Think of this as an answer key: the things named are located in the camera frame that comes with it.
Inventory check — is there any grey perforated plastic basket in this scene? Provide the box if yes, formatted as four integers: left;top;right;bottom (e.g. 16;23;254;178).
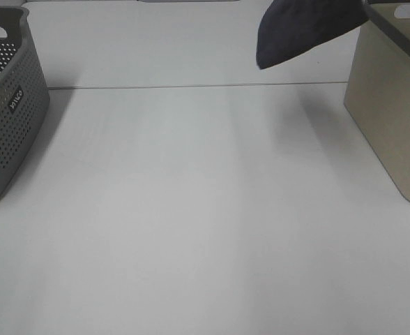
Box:
0;6;50;198

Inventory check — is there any dark grey towel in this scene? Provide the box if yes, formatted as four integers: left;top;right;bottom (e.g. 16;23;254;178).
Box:
256;0;368;69

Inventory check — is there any beige plastic storage bin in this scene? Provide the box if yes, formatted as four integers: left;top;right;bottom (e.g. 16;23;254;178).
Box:
344;1;410;202

